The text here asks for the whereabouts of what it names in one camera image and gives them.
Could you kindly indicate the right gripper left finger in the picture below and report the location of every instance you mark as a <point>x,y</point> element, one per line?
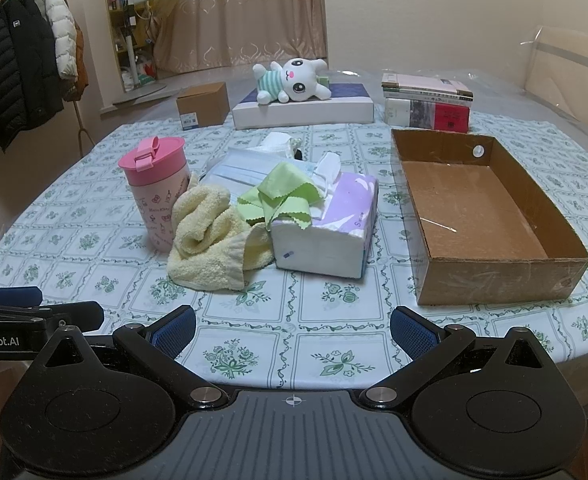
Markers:
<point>107,405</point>

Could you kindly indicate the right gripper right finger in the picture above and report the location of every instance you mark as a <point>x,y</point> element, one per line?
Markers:
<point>480,406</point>

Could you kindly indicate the yellow towel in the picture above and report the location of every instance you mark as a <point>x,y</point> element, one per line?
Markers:
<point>214,246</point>

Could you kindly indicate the stack of face masks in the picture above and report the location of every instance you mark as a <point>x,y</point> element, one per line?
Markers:
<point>240,170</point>

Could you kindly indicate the green cleaning cloth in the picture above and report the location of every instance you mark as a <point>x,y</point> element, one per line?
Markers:
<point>285,193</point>

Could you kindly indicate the white fashion sock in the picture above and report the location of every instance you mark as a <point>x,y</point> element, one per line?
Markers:
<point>279,144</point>

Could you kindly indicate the floral green white tablecloth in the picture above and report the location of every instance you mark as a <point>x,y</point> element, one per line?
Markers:
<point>312,319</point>

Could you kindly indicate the brown cardboard tray box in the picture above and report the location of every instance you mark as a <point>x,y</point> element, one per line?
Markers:
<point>482,231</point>

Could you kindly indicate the pink tumbler cup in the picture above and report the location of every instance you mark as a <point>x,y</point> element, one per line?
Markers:
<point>157,173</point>

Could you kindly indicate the purple tissue pack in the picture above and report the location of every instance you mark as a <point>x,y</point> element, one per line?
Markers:
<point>329,229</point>

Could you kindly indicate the black down jacket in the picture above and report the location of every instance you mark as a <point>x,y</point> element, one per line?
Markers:
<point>30,92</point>

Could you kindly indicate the small brown cardboard box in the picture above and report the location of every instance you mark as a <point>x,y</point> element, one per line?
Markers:
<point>203,106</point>

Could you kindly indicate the white down jacket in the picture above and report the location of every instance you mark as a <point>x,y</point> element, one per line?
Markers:
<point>59,17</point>

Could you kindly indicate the stack of books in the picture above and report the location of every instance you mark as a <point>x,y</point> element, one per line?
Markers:
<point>430,103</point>

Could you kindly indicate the white blue flat box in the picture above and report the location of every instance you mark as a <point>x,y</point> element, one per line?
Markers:
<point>349,104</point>

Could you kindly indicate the wooden bookshelf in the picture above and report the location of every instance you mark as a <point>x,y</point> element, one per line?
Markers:
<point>132,46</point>

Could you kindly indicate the plastic wrapped headboard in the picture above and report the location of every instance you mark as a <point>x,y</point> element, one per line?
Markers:
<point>557,71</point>

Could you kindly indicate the white bunny plush toy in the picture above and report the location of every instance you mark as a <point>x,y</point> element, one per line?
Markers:
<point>295,81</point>

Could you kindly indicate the beige curtain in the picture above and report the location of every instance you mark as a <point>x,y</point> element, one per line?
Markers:
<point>204,34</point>

